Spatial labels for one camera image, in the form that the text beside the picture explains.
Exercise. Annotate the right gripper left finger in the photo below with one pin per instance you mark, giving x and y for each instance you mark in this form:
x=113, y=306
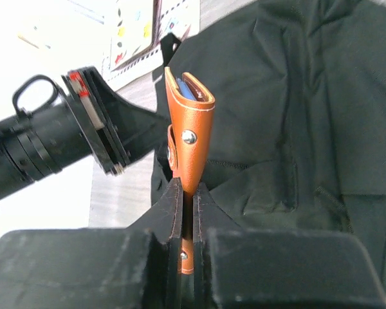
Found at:
x=135, y=267

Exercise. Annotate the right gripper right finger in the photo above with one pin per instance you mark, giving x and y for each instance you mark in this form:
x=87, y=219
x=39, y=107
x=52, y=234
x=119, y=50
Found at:
x=236, y=267

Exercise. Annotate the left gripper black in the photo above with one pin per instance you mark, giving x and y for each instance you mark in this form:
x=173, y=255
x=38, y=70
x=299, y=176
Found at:
x=89, y=118

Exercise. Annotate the brown leather wallet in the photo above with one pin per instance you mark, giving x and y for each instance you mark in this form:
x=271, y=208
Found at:
x=191, y=108

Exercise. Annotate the black student backpack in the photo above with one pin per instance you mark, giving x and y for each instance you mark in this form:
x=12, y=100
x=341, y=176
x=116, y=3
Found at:
x=299, y=132

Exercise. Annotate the floral square trivet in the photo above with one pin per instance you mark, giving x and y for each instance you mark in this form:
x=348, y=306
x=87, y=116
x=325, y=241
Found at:
x=134, y=30

